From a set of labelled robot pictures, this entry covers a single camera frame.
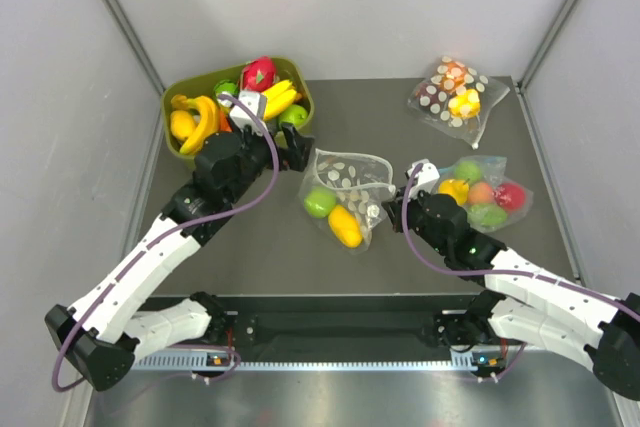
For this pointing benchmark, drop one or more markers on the pink dragon fruit toy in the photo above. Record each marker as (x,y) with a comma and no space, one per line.
(258,75)

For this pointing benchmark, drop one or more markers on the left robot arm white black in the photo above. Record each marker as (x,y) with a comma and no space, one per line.
(103,333)

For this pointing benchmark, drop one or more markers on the slotted grey cable duct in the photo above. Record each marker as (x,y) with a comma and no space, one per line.
(177,360)

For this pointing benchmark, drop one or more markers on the olive green plastic bin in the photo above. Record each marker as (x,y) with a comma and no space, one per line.
(203,84)

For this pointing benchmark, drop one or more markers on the left aluminium frame post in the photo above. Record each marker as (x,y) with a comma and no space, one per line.
(126,28)

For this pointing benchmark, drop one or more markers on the yellow banana bunch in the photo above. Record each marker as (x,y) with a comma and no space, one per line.
(278,98)
(205,112)

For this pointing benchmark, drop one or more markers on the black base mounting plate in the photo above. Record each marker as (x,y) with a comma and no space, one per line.
(346,328)

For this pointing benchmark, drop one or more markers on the yellow mango toy in bag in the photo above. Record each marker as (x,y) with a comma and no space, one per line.
(345,227)

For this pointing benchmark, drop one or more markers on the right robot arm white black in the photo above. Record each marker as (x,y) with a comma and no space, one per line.
(526,303)

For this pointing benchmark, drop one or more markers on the aluminium frame post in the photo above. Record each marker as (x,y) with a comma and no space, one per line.
(126,28)
(543,49)

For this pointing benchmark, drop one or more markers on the yellow banana bunch in bin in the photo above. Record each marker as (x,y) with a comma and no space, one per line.
(205,112)

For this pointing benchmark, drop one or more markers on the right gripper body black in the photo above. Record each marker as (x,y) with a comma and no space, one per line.
(417,219)

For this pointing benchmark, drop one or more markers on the green round fruit toy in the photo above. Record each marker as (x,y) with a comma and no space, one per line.
(226,87)

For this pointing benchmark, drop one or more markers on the yellow lemon toy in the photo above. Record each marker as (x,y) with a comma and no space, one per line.
(182,125)

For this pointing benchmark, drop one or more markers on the blue zip bag colourful balls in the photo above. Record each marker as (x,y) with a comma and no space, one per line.
(479,185)

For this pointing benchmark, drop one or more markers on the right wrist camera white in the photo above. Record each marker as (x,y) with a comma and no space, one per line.
(423,176)

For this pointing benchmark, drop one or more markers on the polka dot zip bag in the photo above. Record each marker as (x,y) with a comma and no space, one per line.
(456,99)

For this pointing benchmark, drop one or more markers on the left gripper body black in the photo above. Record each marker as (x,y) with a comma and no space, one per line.
(257,155)

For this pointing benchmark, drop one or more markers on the green apple toy in bag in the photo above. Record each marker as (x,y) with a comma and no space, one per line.
(319,202)

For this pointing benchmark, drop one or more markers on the orange tangerine toy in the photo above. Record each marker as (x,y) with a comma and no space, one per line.
(224,125)

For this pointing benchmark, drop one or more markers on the right aluminium frame post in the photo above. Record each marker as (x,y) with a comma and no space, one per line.
(543,49)

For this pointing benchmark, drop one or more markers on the zip bag with bananas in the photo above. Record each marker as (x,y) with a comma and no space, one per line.
(361,182)

